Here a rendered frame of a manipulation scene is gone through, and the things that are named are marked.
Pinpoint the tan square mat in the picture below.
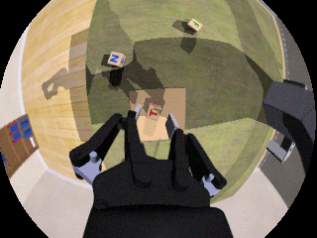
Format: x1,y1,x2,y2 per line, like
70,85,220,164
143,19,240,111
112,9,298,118
129,88,185,141

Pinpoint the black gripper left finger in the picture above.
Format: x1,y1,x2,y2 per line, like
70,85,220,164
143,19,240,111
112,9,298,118
69,104,155,189

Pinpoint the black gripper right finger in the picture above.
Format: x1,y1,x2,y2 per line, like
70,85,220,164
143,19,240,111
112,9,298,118
165,114,227,198

